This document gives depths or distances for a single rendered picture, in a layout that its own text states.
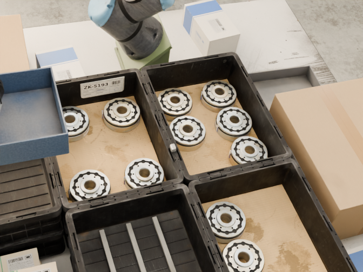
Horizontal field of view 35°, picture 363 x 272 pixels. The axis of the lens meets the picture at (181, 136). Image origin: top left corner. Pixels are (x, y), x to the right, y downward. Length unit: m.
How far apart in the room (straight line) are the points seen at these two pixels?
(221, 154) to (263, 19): 0.78
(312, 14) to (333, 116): 1.85
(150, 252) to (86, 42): 0.89
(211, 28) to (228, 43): 0.08
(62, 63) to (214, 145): 0.56
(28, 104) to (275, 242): 0.69
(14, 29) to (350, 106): 1.03
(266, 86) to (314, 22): 1.51
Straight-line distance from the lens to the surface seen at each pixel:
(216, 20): 2.03
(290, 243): 1.48
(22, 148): 1.22
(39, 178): 1.52
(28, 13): 3.23
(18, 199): 1.49
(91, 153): 1.55
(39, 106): 1.35
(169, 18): 2.14
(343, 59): 3.26
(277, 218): 1.51
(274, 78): 1.99
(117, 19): 1.72
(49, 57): 1.85
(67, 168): 1.52
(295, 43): 2.16
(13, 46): 1.79
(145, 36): 1.80
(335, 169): 1.56
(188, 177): 1.40
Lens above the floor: 2.09
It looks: 52 degrees down
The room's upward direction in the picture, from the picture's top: 10 degrees clockwise
